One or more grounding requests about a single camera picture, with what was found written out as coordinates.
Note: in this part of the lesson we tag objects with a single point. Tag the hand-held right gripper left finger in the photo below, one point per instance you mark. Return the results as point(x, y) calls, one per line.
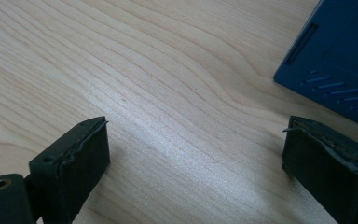
point(74, 174)

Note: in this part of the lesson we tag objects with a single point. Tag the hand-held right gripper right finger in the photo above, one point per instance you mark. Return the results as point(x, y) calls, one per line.
point(332, 168)

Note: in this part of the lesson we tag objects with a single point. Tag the blue file rack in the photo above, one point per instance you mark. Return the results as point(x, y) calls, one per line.
point(338, 56)

